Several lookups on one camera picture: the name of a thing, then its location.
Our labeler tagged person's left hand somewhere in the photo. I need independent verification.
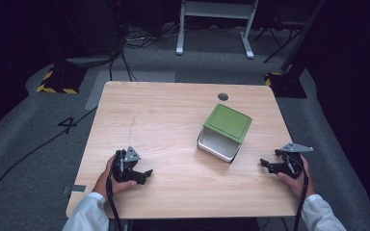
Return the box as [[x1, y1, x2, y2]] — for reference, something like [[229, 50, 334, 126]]
[[92, 155, 139, 202]]

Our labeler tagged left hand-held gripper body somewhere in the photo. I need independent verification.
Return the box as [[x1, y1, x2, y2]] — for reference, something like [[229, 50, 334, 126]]
[[112, 145, 143, 184]]

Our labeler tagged person's right hand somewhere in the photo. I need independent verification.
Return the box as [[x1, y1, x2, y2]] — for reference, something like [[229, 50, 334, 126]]
[[276, 155, 317, 200]]

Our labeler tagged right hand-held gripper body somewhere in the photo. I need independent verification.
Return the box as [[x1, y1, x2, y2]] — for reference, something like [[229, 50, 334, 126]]
[[274, 141, 314, 180]]

